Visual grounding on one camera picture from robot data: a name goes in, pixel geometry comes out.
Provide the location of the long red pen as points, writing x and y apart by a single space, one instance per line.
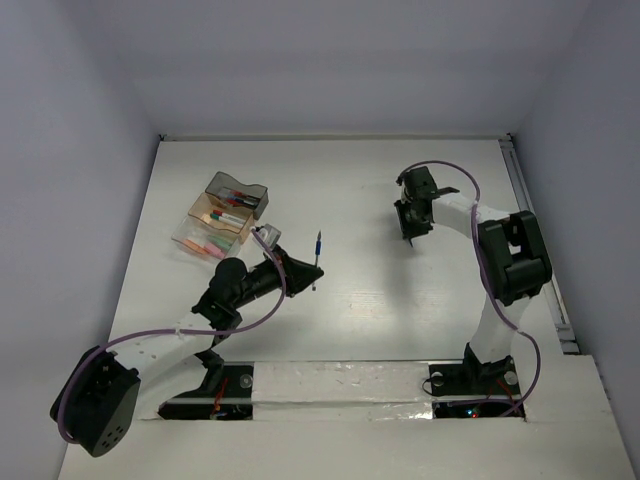
241 194

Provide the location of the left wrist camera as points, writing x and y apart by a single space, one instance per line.
267 234

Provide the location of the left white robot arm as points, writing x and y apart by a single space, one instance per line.
96 406

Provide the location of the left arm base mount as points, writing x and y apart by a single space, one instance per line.
223 394

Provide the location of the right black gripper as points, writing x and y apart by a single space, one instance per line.
407 230

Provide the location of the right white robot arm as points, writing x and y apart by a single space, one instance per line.
510 251

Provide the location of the red gel pen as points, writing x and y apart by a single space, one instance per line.
235 203

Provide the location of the orange highlighter marker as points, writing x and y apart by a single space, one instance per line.
194 247

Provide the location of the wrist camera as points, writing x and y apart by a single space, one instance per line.
403 179
267 234

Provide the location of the aluminium side rail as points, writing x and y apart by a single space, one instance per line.
529 271

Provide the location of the blue ballpoint pen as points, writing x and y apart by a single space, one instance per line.
318 244

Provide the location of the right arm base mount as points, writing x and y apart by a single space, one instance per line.
470 389

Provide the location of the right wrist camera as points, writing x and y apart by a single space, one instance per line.
403 179

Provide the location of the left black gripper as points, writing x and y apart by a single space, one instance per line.
301 274

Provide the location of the pink highlighter marker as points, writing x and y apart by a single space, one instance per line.
214 250

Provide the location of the clear plastic container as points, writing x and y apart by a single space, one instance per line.
194 230

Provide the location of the blue gel pen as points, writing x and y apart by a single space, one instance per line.
245 200

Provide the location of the green highlighter marker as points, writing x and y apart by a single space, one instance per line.
220 241

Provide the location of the teal capped white pen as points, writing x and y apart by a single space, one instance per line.
230 220

